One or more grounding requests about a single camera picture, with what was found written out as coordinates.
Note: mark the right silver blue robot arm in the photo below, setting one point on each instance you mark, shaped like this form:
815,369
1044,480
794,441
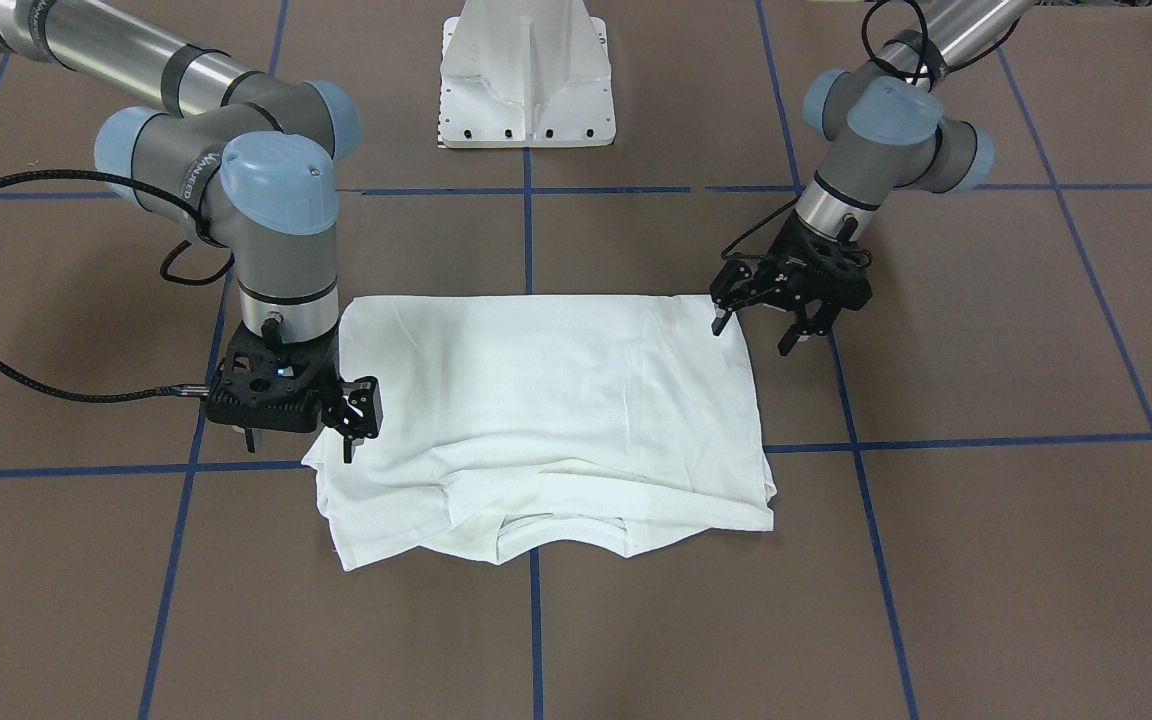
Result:
241,161

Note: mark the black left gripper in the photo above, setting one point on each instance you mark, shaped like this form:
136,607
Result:
793,276

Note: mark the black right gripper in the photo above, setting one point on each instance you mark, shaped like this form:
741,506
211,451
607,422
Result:
357,408

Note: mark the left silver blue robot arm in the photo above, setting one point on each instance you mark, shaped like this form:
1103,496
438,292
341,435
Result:
886,131

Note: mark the white long-sleeve printed shirt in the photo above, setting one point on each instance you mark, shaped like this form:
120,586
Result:
510,422

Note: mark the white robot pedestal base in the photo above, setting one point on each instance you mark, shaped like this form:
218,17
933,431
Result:
525,75

